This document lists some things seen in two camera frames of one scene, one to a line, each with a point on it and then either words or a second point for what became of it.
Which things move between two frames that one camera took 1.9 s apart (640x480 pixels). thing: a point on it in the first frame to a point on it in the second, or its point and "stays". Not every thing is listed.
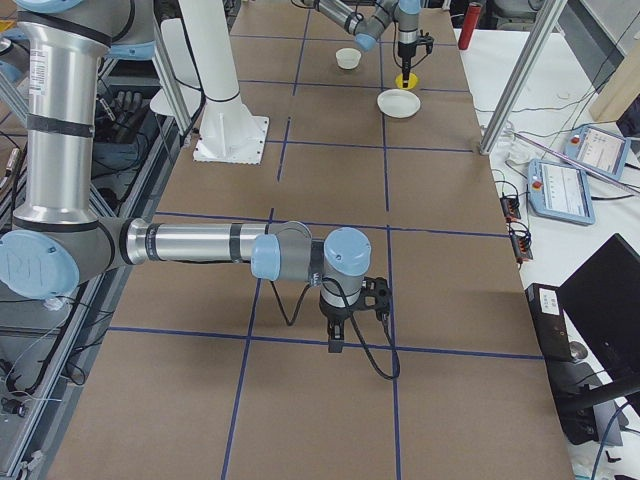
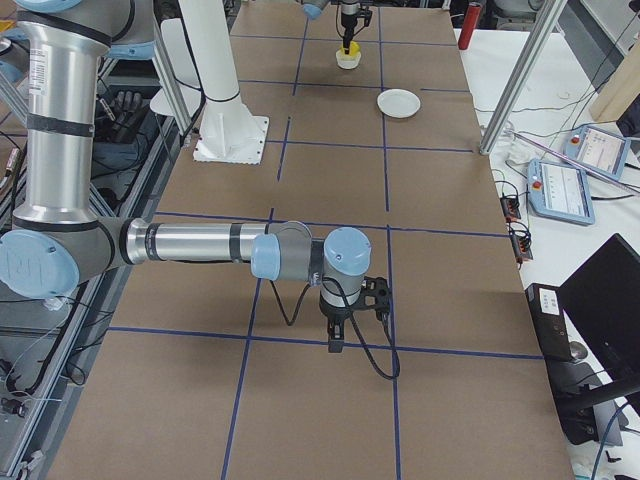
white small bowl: (347, 57) stays
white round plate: (398, 103) stays
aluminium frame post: (543, 27) stays
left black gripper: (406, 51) to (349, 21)
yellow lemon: (412, 81) to (354, 48)
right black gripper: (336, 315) stays
